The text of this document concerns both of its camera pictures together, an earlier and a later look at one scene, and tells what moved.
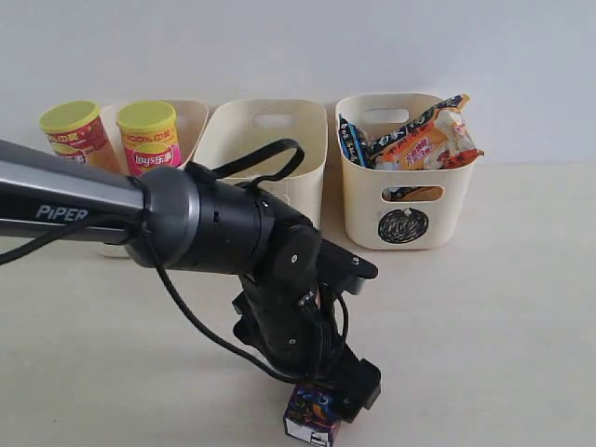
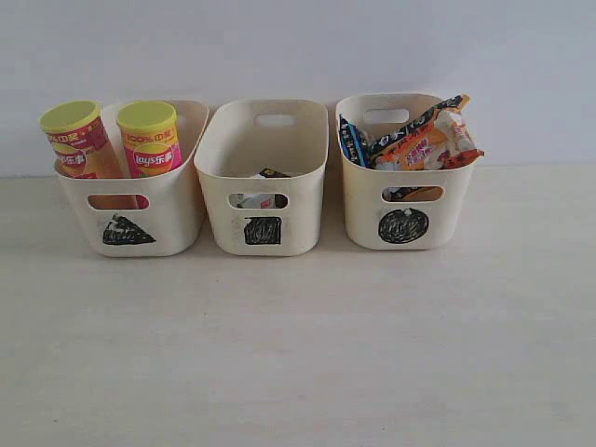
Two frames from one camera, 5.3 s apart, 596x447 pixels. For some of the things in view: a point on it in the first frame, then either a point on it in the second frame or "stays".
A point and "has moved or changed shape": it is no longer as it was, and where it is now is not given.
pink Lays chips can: (149, 134) stays
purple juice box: (311, 414) has moved or changed shape
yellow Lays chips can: (74, 129) stays
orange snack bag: (441, 139) stays
